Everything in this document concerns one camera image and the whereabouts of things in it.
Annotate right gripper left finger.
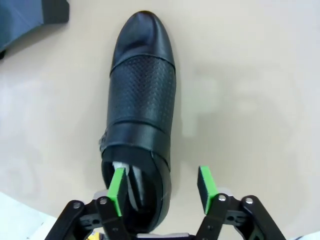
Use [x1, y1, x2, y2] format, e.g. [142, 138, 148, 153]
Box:
[47, 167, 137, 240]

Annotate white paper shoe stuffing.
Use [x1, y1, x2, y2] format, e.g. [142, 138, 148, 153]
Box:
[112, 160, 132, 176]

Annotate black perforated strap shoe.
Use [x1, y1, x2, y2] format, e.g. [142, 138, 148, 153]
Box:
[98, 10, 177, 235]

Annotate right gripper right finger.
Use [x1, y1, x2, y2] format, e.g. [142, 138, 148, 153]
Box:
[193, 165, 288, 240]

